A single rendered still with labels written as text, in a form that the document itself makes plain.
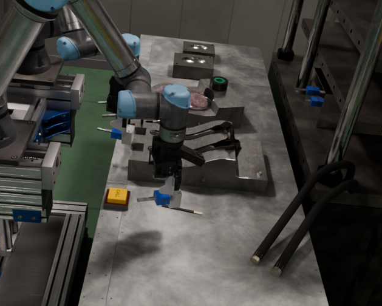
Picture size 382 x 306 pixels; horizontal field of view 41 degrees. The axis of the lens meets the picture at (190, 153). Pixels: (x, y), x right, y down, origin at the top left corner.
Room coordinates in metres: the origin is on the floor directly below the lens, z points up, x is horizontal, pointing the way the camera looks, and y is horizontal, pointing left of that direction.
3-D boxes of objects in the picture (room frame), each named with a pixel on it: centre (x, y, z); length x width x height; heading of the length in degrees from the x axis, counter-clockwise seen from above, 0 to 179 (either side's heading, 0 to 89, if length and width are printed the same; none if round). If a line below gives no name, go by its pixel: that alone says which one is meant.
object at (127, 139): (1.54, 0.28, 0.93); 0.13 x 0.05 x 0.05; 88
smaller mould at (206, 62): (2.39, 0.05, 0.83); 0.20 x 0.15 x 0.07; 94
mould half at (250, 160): (1.59, -0.03, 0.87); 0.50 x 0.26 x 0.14; 94
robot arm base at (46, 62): (1.74, 0.65, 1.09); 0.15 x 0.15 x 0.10
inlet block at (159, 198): (1.21, 0.08, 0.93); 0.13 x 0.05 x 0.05; 113
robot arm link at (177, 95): (1.21, 0.06, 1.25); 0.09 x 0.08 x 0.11; 100
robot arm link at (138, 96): (1.21, 0.16, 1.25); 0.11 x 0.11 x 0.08; 10
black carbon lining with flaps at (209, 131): (1.60, -0.01, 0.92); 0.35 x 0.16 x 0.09; 94
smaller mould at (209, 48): (2.59, 0.04, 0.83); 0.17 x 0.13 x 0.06; 94
